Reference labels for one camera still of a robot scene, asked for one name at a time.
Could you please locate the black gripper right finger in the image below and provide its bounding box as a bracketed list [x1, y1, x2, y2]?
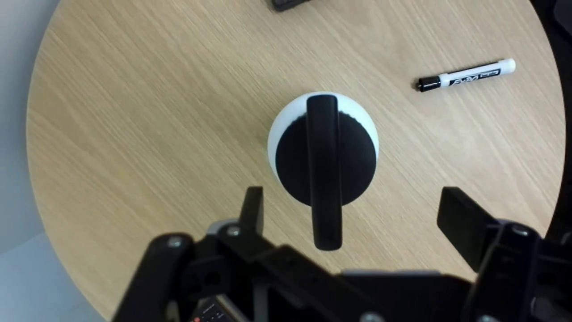
[436, 186, 498, 272]

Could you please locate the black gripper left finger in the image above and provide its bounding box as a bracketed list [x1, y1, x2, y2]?
[237, 186, 264, 240]

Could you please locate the white metal water bottle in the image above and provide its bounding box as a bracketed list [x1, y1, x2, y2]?
[266, 91, 380, 204]

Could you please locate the round wooden table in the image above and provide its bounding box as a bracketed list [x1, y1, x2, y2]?
[26, 0, 564, 317]

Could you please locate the black and white marker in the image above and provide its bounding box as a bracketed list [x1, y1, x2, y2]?
[413, 59, 516, 93]

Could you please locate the black whiteboard eraser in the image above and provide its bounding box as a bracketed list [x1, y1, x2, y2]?
[268, 0, 309, 13]

